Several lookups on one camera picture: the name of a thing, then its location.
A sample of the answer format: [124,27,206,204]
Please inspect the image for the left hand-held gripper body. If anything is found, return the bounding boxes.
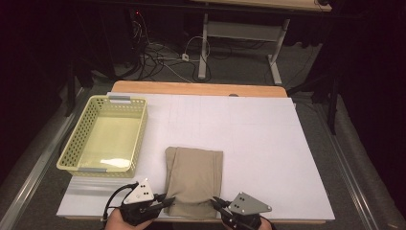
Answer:
[118,178,167,227]

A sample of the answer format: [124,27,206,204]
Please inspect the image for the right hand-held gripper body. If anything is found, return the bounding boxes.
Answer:
[220,191,272,230]

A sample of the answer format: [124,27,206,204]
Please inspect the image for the beige pants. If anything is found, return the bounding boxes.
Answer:
[164,147,224,220]

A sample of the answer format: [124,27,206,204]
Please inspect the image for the pale yellow plastic basket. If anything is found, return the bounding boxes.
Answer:
[56,95,149,178]

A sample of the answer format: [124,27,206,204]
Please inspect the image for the person's right hand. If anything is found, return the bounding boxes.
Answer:
[255,219,273,230]

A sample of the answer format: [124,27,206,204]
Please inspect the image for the person's left hand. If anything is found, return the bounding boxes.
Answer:
[103,209,152,230]

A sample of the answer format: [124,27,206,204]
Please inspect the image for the white foam board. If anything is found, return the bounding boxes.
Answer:
[56,91,336,222]

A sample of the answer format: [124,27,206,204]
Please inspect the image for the dark metal stand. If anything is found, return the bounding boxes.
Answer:
[65,60,78,118]
[286,63,341,135]

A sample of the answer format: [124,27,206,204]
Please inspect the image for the light wooden desk top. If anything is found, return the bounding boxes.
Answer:
[191,0,333,13]

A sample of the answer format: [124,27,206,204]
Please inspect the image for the right hand-held gripper black cable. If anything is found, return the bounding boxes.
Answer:
[261,215,277,230]

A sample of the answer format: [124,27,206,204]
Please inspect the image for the grey metal floor rail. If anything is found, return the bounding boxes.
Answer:
[0,87,92,230]
[314,104,379,230]

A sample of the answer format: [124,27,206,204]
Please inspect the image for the tangle of black cables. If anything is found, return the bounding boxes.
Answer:
[128,12,214,82]

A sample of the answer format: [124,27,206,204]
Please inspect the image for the white cable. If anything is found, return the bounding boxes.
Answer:
[184,35,212,61]

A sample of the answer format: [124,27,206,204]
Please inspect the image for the white metal desk frame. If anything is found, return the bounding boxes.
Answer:
[197,12,291,85]

